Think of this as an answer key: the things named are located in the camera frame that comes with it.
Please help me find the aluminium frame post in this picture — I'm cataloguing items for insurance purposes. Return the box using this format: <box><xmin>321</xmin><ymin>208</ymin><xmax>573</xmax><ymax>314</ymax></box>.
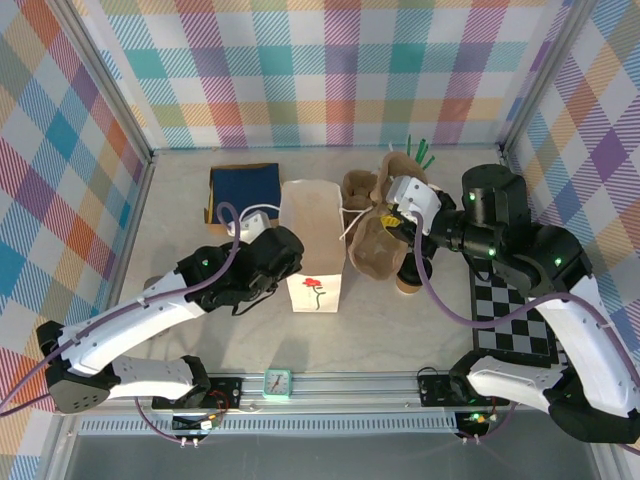
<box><xmin>499</xmin><ymin>0</ymin><xmax>596</xmax><ymax>156</ymax></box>
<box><xmin>54</xmin><ymin>0</ymin><xmax>154</xmax><ymax>164</ymax></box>

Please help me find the white flower paper bag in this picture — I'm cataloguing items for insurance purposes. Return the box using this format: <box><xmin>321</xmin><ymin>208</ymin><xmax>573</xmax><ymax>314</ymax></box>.
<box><xmin>239</xmin><ymin>179</ymin><xmax>374</xmax><ymax>315</ymax></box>

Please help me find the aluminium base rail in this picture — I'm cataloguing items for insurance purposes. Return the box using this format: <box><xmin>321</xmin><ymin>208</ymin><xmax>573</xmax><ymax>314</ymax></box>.
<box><xmin>54</xmin><ymin>368</ymin><xmax>609</xmax><ymax>414</ymax></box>

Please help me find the small circuit board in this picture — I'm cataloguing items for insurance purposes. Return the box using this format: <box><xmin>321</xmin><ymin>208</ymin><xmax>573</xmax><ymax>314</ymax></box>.
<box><xmin>457</xmin><ymin>409</ymin><xmax>501</xmax><ymax>432</ymax></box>
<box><xmin>172</xmin><ymin>413</ymin><xmax>221</xmax><ymax>432</ymax></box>

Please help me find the black grey chessboard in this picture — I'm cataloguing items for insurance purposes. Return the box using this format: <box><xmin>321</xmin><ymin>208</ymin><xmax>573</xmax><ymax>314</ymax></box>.
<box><xmin>469</xmin><ymin>259</ymin><xmax>564</xmax><ymax>369</ymax></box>

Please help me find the small teal clock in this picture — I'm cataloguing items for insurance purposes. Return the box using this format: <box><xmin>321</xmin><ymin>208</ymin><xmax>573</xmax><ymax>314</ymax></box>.
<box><xmin>262</xmin><ymin>368</ymin><xmax>293</xmax><ymax>400</ymax></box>

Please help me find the aluminium frame bar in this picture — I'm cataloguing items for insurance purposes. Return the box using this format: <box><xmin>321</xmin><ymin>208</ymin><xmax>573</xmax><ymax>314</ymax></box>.
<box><xmin>499</xmin><ymin>147</ymin><xmax>581</xmax><ymax>374</ymax></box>
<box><xmin>92</xmin><ymin>152</ymin><xmax>156</xmax><ymax>374</ymax></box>

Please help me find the blue napkin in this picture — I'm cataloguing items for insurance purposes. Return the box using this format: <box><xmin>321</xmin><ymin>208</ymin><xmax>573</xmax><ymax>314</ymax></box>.
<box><xmin>209</xmin><ymin>165</ymin><xmax>281</xmax><ymax>221</ymax></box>

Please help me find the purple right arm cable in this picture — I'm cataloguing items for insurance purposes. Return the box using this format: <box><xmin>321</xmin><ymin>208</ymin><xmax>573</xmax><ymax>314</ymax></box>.
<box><xmin>412</xmin><ymin>212</ymin><xmax>640</xmax><ymax>456</ymax></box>

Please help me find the brown pulp cup carrier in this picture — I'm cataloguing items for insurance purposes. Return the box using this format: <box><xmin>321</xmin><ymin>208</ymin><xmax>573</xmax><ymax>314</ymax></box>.
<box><xmin>348</xmin><ymin>151</ymin><xmax>432</xmax><ymax>282</ymax></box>

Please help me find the cardboard napkin box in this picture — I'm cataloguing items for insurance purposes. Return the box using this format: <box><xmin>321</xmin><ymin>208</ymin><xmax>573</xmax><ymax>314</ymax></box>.
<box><xmin>203</xmin><ymin>162</ymin><xmax>281</xmax><ymax>236</ymax></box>

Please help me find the white slotted cable duct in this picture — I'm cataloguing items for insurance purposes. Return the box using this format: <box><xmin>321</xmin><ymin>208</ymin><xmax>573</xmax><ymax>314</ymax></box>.
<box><xmin>79</xmin><ymin>412</ymin><xmax>459</xmax><ymax>435</ymax></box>

